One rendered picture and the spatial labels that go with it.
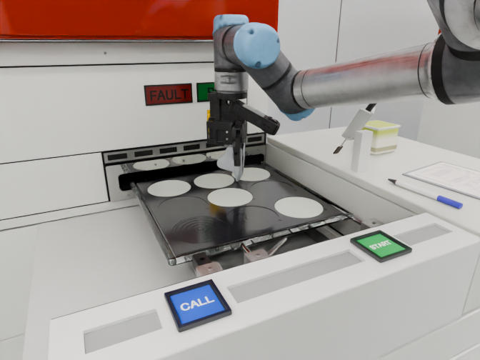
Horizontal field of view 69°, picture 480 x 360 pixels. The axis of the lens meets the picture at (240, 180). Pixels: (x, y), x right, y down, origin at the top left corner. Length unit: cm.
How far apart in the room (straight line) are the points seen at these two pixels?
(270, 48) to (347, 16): 249
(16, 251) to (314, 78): 77
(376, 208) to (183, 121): 51
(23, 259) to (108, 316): 62
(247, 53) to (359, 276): 41
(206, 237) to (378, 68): 38
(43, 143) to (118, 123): 17
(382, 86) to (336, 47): 251
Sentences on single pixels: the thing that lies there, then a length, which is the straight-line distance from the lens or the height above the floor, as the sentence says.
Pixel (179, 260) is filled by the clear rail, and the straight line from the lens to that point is 57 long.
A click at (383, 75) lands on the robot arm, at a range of 56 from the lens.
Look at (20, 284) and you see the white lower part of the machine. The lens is 104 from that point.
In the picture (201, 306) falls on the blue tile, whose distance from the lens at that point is 39.
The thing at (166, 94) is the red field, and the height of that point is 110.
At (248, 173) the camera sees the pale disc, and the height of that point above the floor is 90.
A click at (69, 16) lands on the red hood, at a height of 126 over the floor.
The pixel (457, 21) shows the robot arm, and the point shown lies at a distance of 37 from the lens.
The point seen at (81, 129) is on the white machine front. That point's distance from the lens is 88.
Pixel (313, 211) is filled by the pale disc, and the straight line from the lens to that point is 73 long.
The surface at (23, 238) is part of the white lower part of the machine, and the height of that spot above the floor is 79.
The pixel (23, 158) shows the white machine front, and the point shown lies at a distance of 90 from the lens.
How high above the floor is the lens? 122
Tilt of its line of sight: 22 degrees down
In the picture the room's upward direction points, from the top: straight up
